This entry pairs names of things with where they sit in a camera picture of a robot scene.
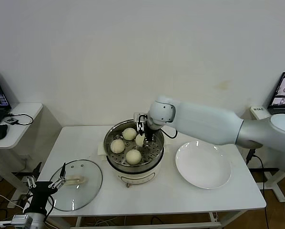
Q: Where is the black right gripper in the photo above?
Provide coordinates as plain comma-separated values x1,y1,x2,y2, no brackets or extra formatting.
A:
133,113,161,148

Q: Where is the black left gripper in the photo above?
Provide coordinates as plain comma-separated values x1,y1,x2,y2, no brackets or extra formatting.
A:
25,162,66,212

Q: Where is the white steamed baozi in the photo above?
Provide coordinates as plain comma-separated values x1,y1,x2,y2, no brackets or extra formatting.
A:
122,128,137,141
109,139,125,154
135,134,146,146
125,149,143,166

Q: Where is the round glass pot lid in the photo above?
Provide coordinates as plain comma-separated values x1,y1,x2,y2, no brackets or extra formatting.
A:
48,159,103,212

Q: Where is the stainless steel steamer basket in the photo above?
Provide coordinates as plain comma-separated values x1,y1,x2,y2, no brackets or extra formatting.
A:
103,120,165,173

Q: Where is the white electric cooker pot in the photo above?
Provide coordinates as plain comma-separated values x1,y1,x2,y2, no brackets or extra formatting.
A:
97,137,173,189

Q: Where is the round white plate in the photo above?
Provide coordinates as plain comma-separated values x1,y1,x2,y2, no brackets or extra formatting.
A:
175,141,232,190

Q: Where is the white side table with mouse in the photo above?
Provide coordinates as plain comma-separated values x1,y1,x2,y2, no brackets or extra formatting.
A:
0,103,44,191

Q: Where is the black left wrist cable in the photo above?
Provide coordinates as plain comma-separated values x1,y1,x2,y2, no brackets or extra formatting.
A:
43,195,56,220

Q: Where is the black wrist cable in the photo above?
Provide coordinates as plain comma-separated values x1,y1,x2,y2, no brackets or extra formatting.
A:
43,195,56,220
160,126,178,139

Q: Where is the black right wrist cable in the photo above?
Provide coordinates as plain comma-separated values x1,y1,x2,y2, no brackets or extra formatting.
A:
160,126,178,139

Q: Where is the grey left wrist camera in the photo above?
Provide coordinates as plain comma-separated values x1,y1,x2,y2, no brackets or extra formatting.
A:
0,214,33,229

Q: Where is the black hub with cable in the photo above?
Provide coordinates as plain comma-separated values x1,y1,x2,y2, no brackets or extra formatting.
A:
4,114,35,126

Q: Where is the white main table frame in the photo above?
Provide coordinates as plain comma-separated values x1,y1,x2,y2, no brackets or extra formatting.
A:
75,212,223,229

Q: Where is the black cable with adapter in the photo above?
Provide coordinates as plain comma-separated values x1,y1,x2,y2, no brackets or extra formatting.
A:
246,149,269,229

